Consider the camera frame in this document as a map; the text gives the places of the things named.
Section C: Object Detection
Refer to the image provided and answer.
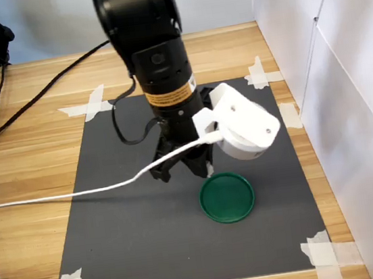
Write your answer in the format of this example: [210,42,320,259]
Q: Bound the round green lid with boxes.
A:
[196,168,259,228]

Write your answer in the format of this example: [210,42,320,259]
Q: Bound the dark grey mat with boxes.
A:
[37,69,334,279]

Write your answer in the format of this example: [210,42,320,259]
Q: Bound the white partition board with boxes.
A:
[286,0,373,279]
[251,0,357,119]

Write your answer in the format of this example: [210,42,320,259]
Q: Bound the white camera box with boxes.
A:
[189,76,285,168]

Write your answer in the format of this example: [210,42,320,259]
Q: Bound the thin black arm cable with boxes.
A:
[106,73,166,148]

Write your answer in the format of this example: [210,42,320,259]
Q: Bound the white camera cable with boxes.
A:
[0,130,229,213]

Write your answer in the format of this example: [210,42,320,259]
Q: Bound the black braided cable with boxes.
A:
[0,39,126,166]

